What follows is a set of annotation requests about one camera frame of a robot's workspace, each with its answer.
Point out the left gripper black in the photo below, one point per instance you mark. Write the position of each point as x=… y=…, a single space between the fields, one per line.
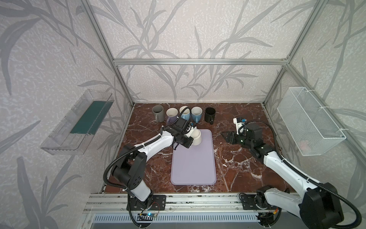
x=187 y=137

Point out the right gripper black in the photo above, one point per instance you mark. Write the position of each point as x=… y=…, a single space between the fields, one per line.
x=234 y=137

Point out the cream white mug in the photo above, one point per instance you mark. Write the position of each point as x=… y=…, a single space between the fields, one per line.
x=197 y=137

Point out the light blue mug front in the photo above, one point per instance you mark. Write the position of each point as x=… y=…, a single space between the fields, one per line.
x=185 y=113

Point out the black mug white rim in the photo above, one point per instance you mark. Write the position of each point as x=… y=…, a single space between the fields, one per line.
x=210 y=115

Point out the lilac purple mug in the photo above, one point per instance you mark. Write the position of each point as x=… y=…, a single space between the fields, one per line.
x=172 y=115

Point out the grey mug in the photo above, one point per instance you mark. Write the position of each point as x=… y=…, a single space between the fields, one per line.
x=159 y=114

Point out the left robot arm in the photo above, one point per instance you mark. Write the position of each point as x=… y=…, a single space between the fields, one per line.
x=128 y=170

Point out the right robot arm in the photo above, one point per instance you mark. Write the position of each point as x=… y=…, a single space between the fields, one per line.
x=317 y=204

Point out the lilac rectangular tray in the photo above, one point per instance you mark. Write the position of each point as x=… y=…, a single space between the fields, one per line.
x=195 y=165

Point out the small green circuit board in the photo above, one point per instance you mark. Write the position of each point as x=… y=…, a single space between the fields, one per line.
x=148 y=216

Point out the white slotted vent strip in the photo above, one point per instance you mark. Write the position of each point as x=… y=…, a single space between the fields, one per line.
x=180 y=217

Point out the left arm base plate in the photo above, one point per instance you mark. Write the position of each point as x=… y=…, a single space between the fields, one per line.
x=153 y=202

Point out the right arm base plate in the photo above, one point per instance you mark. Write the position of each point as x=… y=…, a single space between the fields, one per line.
x=255 y=202

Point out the white wire mesh basket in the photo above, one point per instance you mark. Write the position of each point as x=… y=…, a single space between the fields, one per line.
x=310 y=125

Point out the aluminium front rail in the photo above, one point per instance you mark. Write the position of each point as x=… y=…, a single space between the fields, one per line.
x=174 y=203

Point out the clear plastic wall bin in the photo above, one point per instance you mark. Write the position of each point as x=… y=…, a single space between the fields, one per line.
x=77 y=129

